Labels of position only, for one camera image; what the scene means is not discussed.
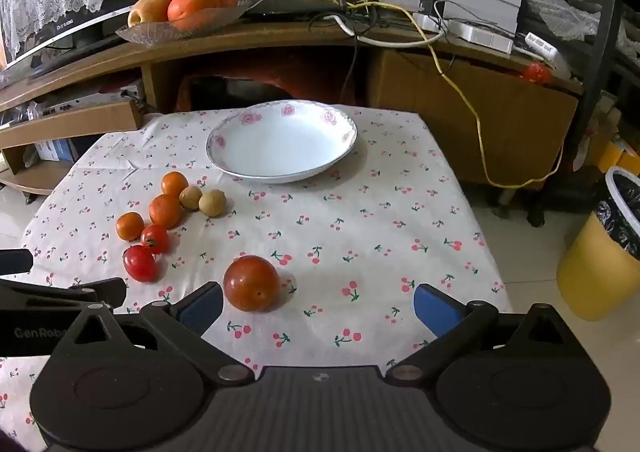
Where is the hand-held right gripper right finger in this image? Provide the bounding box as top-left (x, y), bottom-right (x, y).
top-left (385, 282), bottom-right (582, 386)

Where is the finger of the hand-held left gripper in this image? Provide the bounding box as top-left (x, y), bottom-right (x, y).
top-left (0, 276), bottom-right (128, 309)
top-left (0, 248), bottom-right (34, 277)

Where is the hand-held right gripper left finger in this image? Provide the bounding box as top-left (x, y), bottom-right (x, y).
top-left (61, 281), bottom-right (256, 386)

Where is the large red tomato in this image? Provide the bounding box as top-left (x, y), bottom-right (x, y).
top-left (223, 255), bottom-right (281, 313)

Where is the small red tomato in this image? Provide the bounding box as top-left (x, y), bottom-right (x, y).
top-left (123, 245), bottom-right (160, 283)
top-left (140, 225), bottom-right (170, 254)

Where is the small orange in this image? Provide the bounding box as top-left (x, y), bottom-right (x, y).
top-left (149, 194), bottom-right (183, 229)
top-left (161, 171), bottom-right (189, 198)
top-left (116, 212), bottom-right (145, 242)

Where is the brown longan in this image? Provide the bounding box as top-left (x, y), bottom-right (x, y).
top-left (179, 185), bottom-right (203, 211)
top-left (198, 189), bottom-right (227, 218)

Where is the white floral plate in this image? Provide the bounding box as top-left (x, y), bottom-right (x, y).
top-left (206, 100), bottom-right (359, 184)

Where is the cherry print tablecloth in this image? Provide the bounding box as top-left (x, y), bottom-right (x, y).
top-left (0, 104), bottom-right (513, 439)

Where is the blue and white box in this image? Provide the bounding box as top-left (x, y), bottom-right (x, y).
top-left (35, 137), bottom-right (81, 163)

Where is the yellow trash bin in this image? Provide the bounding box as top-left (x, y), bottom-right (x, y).
top-left (556, 166), bottom-right (640, 323)

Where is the white set-top box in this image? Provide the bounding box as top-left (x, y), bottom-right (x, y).
top-left (40, 89), bottom-right (141, 118)

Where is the black bin liner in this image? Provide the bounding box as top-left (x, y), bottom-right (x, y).
top-left (595, 172), bottom-right (640, 263)

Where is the wooden television stand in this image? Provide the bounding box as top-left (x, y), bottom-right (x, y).
top-left (0, 17), bottom-right (586, 198)

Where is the red crumpled plastic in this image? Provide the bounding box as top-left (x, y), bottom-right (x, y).
top-left (520, 63), bottom-right (553, 84)

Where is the glass fruit dish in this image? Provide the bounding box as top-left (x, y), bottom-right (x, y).
top-left (116, 0), bottom-right (251, 44)

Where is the white box device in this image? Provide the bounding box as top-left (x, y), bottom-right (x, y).
top-left (445, 19), bottom-right (516, 54)

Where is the white perforated device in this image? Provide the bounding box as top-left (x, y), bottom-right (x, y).
top-left (522, 32), bottom-right (571, 73)

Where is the yellow apple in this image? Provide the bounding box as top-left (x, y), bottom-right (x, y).
top-left (127, 0), bottom-right (172, 28)

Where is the white power adapter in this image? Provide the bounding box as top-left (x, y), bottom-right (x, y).
top-left (412, 12), bottom-right (448, 33)

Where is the large orange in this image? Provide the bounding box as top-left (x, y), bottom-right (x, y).
top-left (167, 0), bottom-right (226, 22)

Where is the bubble wrap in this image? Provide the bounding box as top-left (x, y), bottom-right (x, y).
top-left (530, 0), bottom-right (601, 30)

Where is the black shelf rack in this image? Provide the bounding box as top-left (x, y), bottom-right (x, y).
top-left (520, 0), bottom-right (640, 228)

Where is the yellow cable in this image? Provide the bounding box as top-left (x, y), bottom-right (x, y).
top-left (250, 0), bottom-right (566, 190)

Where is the black cable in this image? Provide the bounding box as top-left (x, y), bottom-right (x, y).
top-left (340, 27), bottom-right (362, 105)

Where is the white cable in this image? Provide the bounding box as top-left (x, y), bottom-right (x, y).
top-left (325, 14), bottom-right (446, 49)

